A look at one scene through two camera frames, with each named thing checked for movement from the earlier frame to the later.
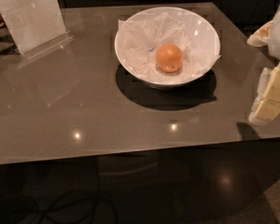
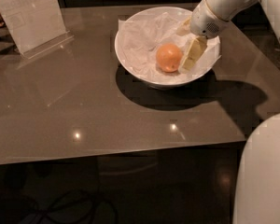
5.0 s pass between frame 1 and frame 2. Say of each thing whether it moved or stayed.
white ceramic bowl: stayed
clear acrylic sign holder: stayed
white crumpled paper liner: stayed
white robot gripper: moved
